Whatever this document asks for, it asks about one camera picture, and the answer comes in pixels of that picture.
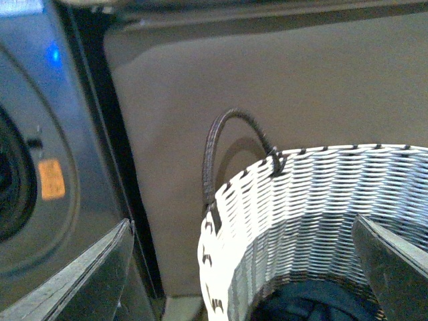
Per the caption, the grey cabinet side panel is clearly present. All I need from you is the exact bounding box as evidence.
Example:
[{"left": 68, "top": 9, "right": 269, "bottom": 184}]
[{"left": 104, "top": 3, "right": 427, "bottom": 296}]

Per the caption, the dark navy garment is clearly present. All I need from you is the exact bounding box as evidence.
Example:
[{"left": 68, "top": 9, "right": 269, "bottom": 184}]
[{"left": 251, "top": 280, "right": 379, "bottom": 320}]

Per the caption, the dark woven basket handle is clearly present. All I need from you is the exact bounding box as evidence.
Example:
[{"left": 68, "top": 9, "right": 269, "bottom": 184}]
[{"left": 202, "top": 108, "right": 286, "bottom": 210}]

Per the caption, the orange warning sticker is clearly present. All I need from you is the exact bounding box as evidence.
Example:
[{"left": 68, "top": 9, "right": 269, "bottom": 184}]
[{"left": 38, "top": 158, "right": 66, "bottom": 201}]

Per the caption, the grey front-load washing machine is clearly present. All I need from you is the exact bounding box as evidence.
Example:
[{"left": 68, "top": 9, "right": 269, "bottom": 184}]
[{"left": 1, "top": 1, "right": 159, "bottom": 320}]

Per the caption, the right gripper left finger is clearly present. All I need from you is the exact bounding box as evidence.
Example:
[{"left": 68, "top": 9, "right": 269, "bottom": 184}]
[{"left": 1, "top": 219, "right": 134, "bottom": 320}]

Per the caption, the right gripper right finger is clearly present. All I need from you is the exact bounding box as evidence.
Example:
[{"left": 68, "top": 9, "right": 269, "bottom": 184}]
[{"left": 352, "top": 215, "right": 427, "bottom": 320}]

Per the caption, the white woven laundry basket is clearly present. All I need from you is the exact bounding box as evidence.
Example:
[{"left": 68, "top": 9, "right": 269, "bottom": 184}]
[{"left": 197, "top": 144, "right": 427, "bottom": 320}]

